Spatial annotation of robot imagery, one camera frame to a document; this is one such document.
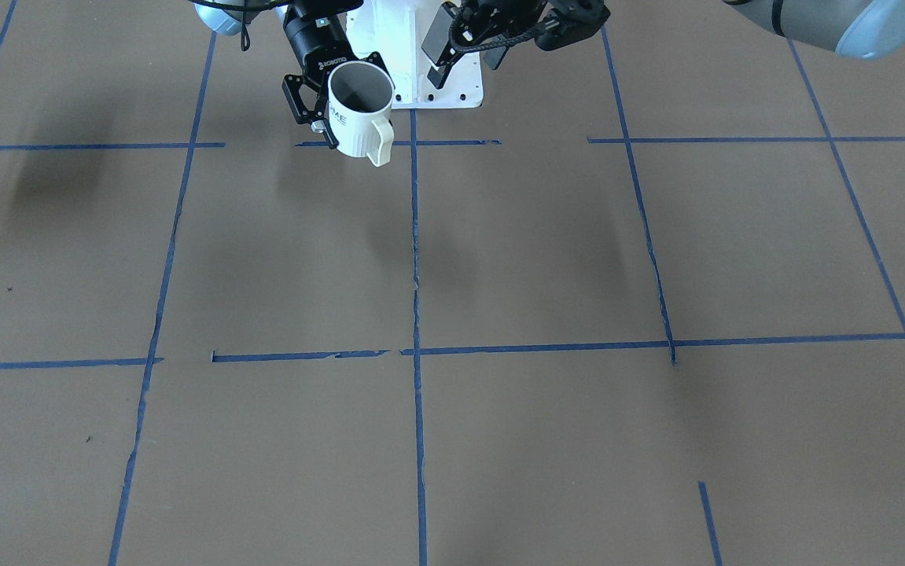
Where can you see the white ribbed mug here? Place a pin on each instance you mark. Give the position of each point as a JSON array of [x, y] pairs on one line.
[[360, 105]]

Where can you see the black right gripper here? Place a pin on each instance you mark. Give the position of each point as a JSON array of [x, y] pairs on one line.
[[308, 42]]

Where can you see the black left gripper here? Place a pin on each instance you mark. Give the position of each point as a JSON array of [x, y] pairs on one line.
[[485, 16]]

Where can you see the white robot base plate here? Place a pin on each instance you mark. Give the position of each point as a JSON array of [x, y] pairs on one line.
[[397, 31]]

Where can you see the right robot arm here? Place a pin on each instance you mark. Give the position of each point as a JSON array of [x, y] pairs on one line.
[[229, 18]]

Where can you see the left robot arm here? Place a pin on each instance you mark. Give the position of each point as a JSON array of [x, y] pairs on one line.
[[863, 30]]

